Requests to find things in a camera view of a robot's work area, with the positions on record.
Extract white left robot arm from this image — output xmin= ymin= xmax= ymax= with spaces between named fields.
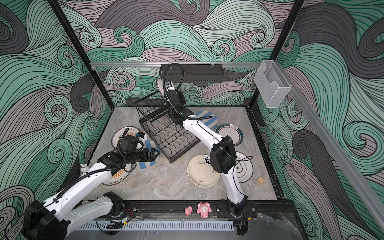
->
xmin=22 ymin=136 xmax=160 ymax=240

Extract white slotted cable duct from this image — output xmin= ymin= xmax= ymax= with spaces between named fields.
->
xmin=78 ymin=220 xmax=235 ymax=232

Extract white green line plate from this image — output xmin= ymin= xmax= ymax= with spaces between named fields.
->
xmin=236 ymin=152 xmax=254 ymax=183

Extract green red rimmed white plate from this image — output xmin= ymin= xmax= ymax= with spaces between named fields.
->
xmin=216 ymin=124 xmax=244 ymax=147

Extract black frame post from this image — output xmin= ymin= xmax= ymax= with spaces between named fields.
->
xmin=47 ymin=0 xmax=115 ymax=111

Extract blue white striped plate left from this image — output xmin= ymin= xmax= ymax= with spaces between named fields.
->
xmin=139 ymin=140 xmax=161 ymax=169

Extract black wire dish rack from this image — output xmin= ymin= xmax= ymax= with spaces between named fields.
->
xmin=134 ymin=91 xmax=200 ymax=163

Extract white rabbit figurine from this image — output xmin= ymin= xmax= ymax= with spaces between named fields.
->
xmin=80 ymin=164 xmax=90 ymax=177

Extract blue white striped plate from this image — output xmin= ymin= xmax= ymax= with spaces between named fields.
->
xmin=139 ymin=140 xmax=161 ymax=169
xmin=194 ymin=111 xmax=219 ymax=132

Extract aluminium wall rail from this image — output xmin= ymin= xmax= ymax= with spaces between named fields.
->
xmin=90 ymin=61 xmax=261 ymax=69

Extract blue white striped plate right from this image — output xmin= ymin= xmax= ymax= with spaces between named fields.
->
xmin=194 ymin=111 xmax=219 ymax=132

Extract red character pattern plate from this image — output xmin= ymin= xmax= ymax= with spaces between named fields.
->
xmin=156 ymin=78 xmax=167 ymax=99

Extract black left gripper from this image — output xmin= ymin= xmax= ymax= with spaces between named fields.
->
xmin=126 ymin=147 xmax=160 ymax=165

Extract orange sunburst plate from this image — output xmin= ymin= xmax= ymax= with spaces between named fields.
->
xmin=111 ymin=127 xmax=140 ymax=148
xmin=102 ymin=164 xmax=132 ymax=186

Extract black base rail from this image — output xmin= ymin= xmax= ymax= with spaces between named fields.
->
xmin=123 ymin=200 xmax=296 ymax=219

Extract cream floral plate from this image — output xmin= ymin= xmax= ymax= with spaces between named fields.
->
xmin=187 ymin=155 xmax=221 ymax=188

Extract large pink pig toy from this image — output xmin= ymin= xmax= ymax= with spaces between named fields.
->
xmin=197 ymin=202 xmax=212 ymax=219

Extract small wooden block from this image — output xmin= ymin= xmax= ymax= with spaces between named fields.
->
xmin=257 ymin=176 xmax=265 ymax=184

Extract small pink pig toy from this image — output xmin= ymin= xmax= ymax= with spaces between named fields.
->
xmin=185 ymin=206 xmax=193 ymax=216

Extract orange sunburst plate upper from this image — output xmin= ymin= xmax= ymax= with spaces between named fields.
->
xmin=111 ymin=127 xmax=140 ymax=148

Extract clear plastic wall holder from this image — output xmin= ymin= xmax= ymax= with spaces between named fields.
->
xmin=254 ymin=60 xmax=292 ymax=108

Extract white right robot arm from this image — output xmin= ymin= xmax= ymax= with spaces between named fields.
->
xmin=159 ymin=80 xmax=248 ymax=218

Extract orange sunburst plate lower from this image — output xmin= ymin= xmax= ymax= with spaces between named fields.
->
xmin=102 ymin=164 xmax=132 ymax=186

